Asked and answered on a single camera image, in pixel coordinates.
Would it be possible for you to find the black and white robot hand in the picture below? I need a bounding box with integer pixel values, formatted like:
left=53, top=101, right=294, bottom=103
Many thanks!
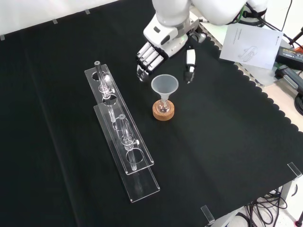
left=135, top=14, right=200, bottom=84

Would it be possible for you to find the translucent plastic funnel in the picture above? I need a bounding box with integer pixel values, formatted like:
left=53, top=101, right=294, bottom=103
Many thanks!
left=151, top=74, right=179, bottom=106

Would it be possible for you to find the clear round-bottom flask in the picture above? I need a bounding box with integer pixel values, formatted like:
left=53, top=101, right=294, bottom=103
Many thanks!
left=158, top=96, right=170, bottom=114

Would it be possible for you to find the clear acrylic funnel stand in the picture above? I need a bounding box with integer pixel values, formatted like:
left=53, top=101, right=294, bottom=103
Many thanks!
left=84, top=61, right=161, bottom=204

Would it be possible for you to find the white paper booklet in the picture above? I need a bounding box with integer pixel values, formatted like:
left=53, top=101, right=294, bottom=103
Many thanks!
left=219, top=24, right=284, bottom=70

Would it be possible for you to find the black table cloth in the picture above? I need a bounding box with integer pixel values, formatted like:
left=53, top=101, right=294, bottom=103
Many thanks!
left=0, top=0, right=303, bottom=227

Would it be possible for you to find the black power adapter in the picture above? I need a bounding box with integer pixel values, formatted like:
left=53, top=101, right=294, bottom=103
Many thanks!
left=276, top=45, right=303, bottom=66

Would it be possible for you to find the black tripod leg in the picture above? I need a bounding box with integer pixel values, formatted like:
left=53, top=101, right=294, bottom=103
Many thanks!
left=288, top=26, right=303, bottom=46

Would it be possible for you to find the grey black device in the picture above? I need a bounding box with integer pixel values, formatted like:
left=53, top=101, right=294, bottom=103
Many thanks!
left=276, top=66, right=303, bottom=90

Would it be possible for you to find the grey table leg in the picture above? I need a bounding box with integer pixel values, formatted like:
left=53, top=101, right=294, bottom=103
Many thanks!
left=281, top=178, right=298, bottom=210

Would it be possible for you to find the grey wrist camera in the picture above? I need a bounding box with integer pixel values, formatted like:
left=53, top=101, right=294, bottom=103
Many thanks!
left=190, top=32, right=206, bottom=44

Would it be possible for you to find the cork ring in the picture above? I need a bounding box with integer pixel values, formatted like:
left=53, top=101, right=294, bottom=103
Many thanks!
left=152, top=99, right=176, bottom=121

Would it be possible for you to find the green cable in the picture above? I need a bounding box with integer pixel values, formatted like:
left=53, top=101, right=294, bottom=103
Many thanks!
left=233, top=6, right=248, bottom=24

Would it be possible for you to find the black cable coil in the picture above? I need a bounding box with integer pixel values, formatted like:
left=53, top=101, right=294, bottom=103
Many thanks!
left=294, top=92, right=303, bottom=112

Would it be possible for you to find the black cable bundle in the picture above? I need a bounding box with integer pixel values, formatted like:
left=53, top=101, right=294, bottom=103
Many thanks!
left=245, top=188, right=288, bottom=227

